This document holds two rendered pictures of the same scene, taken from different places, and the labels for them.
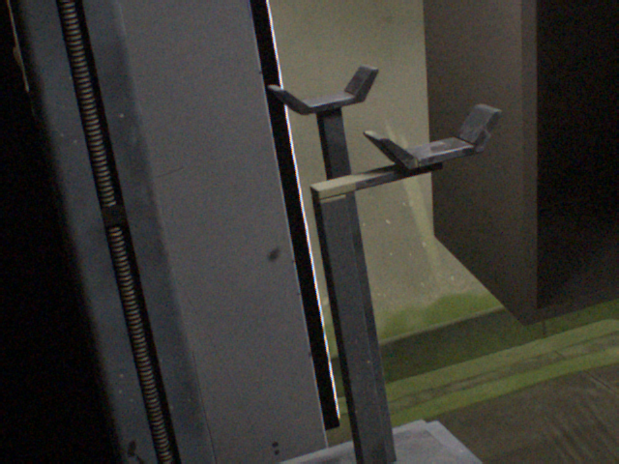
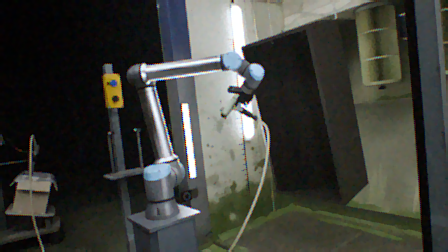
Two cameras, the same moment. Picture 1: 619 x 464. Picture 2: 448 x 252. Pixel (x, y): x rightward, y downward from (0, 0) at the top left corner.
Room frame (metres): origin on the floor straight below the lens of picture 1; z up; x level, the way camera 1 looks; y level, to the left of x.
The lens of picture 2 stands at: (0.63, -2.44, 1.17)
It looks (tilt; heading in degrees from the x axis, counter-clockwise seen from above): 3 degrees down; 68
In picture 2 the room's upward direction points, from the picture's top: 6 degrees counter-clockwise
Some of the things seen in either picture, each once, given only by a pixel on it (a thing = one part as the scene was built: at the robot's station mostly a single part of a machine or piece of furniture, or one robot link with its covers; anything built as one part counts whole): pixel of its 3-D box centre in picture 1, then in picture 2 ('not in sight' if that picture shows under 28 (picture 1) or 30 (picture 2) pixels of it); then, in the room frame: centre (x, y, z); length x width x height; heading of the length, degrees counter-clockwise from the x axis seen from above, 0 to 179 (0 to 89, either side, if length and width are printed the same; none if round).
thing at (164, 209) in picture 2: not in sight; (161, 205); (0.90, -0.75, 0.69); 0.19 x 0.19 x 0.10
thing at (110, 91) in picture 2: not in sight; (113, 91); (0.78, 0.07, 1.42); 0.12 x 0.06 x 0.26; 16
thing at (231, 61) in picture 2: not in sight; (180, 68); (1.09, -0.82, 1.43); 0.68 x 0.12 x 0.12; 147
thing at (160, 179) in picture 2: not in sight; (159, 180); (0.91, -0.74, 0.83); 0.17 x 0.15 x 0.18; 57
